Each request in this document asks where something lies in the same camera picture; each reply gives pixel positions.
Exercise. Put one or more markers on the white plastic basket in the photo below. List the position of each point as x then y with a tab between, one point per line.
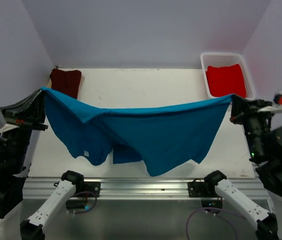
226	59

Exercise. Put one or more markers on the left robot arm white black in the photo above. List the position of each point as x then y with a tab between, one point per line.
13	148

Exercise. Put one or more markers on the dark red folded t shirt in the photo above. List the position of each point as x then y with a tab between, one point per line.
66	82

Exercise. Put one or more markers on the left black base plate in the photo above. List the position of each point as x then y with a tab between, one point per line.
93	187

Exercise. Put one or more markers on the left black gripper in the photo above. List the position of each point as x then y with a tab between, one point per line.
27	112

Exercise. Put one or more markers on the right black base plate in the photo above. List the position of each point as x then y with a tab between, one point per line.
198	188

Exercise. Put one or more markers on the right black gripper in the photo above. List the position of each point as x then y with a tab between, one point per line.
248	106

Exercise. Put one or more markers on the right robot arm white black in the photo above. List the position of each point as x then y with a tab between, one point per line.
265	147

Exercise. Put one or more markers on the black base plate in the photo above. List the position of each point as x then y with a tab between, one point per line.
198	188
93	187

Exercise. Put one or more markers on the bright red t shirt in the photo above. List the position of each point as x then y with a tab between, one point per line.
226	80

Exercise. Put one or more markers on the blue t shirt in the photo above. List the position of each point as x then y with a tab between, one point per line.
162	137

